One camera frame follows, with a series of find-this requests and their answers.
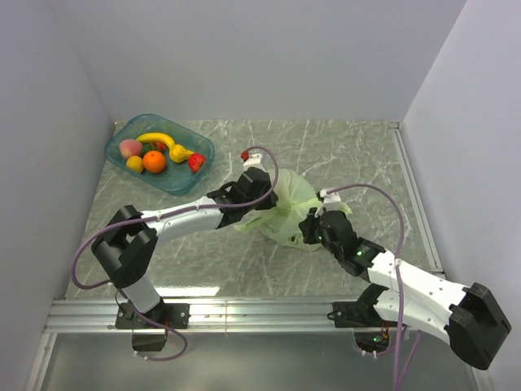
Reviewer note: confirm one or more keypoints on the aluminium mounting rail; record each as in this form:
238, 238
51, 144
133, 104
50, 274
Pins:
207, 315

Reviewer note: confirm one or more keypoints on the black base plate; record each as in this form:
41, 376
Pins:
354, 314
174, 315

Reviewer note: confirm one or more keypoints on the yellow pear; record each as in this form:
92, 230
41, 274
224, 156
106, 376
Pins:
178, 154

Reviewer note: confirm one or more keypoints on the black box under rail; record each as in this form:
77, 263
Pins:
149, 342

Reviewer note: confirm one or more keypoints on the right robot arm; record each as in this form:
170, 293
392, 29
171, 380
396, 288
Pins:
468, 319

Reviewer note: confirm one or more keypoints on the pink peach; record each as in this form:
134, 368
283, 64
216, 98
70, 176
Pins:
130, 147

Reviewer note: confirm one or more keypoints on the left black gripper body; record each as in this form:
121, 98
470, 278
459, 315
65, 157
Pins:
267, 203

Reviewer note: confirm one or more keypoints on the orange fruit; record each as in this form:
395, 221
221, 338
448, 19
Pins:
154, 162

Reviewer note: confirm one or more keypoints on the light green plastic bag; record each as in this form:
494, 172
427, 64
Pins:
296, 196

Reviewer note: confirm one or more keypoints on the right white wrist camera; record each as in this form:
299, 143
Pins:
330, 201

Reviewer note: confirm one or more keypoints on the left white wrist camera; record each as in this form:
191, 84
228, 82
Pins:
252, 160

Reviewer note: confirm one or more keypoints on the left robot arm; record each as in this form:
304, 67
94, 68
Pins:
124, 247

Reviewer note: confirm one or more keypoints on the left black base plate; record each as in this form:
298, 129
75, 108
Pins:
174, 315

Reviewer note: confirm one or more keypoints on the blue transparent plastic tray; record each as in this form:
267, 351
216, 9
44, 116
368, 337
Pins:
177, 178

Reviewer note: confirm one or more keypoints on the right side aluminium rail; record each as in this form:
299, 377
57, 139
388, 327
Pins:
419, 211

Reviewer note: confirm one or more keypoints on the small yellow lemon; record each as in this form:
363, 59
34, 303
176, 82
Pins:
135, 164

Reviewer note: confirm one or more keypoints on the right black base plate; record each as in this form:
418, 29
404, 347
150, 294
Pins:
354, 314

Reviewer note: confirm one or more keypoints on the small red strawberry behind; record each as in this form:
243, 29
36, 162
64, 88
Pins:
155, 146

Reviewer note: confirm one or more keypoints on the yellow banana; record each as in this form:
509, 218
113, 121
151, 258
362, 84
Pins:
167, 140

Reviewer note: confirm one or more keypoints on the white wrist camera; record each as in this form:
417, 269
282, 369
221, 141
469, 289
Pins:
330, 201
252, 160

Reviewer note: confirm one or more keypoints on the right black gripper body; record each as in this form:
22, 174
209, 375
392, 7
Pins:
314, 234

